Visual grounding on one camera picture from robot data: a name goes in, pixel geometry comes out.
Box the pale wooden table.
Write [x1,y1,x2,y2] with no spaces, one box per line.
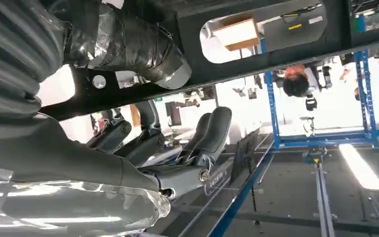
[211,18,261,52]

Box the blue metal shelf rack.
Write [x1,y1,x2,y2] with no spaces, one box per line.
[207,36,379,237]

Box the person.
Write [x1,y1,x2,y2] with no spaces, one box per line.
[281,64,335,113]

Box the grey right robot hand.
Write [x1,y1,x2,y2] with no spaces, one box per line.
[0,0,232,237]

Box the long ceiling light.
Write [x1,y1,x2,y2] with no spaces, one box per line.
[338,144,379,192]

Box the black display board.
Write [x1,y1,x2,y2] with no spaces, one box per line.
[229,129,261,186]

